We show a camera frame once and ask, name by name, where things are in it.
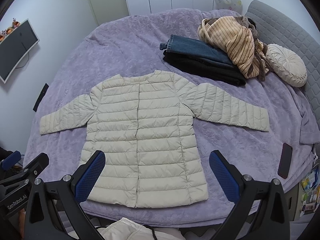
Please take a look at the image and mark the folded black garment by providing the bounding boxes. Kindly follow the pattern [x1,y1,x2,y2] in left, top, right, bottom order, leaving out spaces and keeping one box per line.
[163,55,246,86]

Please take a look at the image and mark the grey quilted headboard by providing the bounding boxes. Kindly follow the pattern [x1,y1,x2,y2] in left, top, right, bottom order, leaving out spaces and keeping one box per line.
[246,0,320,121]

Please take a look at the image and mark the dark smartphone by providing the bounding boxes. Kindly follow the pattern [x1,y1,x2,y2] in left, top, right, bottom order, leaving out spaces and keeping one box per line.
[278,143,293,179]

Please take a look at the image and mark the beige quilted down jacket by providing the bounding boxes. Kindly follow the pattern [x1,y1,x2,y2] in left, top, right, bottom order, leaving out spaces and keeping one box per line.
[40,70,270,208]

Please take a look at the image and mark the orange flower decoration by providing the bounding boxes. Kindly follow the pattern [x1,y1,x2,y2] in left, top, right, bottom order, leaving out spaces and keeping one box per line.
[0,18,21,42]

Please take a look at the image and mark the white garment at bottom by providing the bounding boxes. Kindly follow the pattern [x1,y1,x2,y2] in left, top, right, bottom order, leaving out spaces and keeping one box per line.
[97,218,185,240]

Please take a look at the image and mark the bedside items shelf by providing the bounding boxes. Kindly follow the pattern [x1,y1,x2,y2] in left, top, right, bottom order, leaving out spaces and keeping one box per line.
[299,160,319,217]

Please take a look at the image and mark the striped beige garment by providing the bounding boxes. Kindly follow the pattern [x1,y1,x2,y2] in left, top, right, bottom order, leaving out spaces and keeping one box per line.
[197,16,257,79]

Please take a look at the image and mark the brown knit garment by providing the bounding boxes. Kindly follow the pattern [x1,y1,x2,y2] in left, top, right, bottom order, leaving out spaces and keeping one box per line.
[241,16,270,81]

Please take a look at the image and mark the cream round pleated pillow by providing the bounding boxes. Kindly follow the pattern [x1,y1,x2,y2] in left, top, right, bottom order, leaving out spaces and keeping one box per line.
[266,44,308,88]

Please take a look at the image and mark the wall mounted curved monitor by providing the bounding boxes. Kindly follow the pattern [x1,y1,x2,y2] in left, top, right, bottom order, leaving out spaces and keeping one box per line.
[0,19,39,83]

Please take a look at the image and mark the purple embossed bed blanket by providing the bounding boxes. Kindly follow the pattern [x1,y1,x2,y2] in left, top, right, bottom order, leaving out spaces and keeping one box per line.
[24,9,319,227]

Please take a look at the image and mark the folded blue jeans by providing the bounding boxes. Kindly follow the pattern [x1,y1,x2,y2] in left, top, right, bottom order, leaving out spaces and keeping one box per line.
[159,34,235,68]

